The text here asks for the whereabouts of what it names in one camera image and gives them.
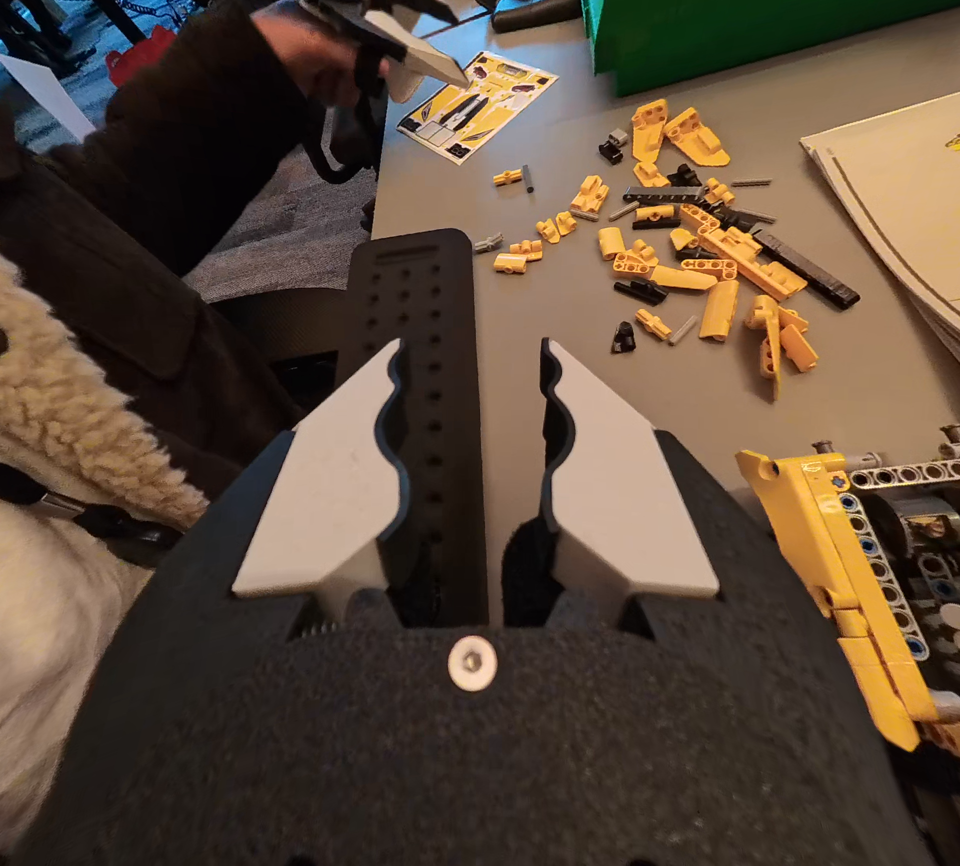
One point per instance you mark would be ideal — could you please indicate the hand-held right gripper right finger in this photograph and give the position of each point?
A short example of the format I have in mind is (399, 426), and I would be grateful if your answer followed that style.
(630, 506)

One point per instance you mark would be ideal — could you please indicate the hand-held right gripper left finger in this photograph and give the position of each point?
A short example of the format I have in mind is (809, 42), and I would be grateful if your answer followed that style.
(315, 506)

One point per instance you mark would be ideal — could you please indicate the printed paper sheet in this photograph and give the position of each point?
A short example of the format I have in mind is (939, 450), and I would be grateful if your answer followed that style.
(477, 105)

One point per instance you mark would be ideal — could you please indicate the yellow brick car model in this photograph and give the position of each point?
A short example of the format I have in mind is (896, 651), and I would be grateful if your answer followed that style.
(855, 566)

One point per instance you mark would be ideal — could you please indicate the pile of yellow brick pieces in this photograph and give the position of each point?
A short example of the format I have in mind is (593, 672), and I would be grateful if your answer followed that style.
(690, 243)

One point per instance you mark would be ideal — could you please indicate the person's left forearm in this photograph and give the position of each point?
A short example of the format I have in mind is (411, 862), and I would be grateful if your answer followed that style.
(180, 131)

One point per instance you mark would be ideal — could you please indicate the person's left hand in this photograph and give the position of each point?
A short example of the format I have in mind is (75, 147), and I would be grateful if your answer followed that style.
(308, 56)

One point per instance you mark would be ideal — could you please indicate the black cylindrical case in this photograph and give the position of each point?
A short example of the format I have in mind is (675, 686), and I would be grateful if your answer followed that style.
(537, 8)

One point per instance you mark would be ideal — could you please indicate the black perforated mat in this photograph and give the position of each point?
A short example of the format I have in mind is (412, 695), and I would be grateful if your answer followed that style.
(428, 401)

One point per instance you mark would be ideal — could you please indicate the fleece-lined jacket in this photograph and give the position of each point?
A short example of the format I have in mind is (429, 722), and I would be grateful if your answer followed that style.
(90, 431)

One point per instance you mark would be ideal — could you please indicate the open instruction booklet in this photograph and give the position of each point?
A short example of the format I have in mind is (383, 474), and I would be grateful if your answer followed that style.
(900, 206)

